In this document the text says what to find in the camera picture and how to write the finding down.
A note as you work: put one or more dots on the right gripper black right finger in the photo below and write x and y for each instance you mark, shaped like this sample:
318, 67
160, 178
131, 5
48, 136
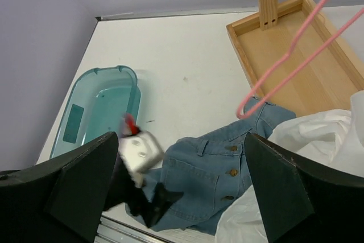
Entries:
301, 200

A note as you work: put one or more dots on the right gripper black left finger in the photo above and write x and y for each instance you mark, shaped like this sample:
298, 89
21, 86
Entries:
61, 199

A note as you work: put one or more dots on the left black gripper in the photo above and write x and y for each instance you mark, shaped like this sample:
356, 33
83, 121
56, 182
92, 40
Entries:
122, 189

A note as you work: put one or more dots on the blue denim skirt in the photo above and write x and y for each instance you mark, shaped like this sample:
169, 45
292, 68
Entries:
210, 170

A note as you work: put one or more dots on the white garment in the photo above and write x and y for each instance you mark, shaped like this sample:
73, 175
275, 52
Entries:
333, 138

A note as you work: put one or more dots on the pink wire hanger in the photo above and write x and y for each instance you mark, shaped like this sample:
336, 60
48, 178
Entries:
287, 55

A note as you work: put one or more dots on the teal plastic tray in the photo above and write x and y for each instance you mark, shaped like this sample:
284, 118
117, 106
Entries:
98, 101

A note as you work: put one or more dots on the wooden clothes rack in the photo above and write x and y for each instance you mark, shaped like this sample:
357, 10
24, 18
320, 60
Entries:
293, 56

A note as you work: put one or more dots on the aluminium front rail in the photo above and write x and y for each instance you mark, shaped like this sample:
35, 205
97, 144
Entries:
110, 230

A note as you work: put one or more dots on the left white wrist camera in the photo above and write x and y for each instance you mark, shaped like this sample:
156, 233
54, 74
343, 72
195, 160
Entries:
139, 150

